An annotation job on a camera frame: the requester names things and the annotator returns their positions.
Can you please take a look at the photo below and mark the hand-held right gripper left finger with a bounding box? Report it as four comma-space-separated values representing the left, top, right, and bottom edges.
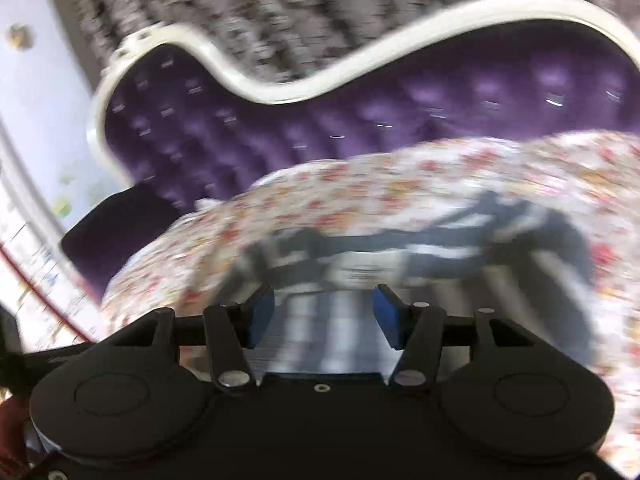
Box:
102, 285, 276, 394

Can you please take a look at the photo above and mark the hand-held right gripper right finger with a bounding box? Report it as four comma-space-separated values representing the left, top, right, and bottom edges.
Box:
375, 283, 537, 389

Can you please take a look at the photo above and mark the floral sofa cover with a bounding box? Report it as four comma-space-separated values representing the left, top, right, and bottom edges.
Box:
100, 130, 640, 463

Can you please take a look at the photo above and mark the grey white striped garment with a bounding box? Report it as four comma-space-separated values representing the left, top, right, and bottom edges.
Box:
225, 194, 597, 377

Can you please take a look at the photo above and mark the green wall sticker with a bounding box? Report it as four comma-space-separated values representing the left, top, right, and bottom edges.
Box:
52, 175, 76, 218

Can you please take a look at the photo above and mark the purple tufted sofa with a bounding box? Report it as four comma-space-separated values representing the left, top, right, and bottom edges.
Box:
59, 0, 640, 301

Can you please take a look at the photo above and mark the brown damask curtain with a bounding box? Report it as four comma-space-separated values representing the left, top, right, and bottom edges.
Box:
65, 0, 640, 97

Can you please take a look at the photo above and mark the person's red clothing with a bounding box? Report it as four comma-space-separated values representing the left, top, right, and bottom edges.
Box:
0, 394, 32, 473

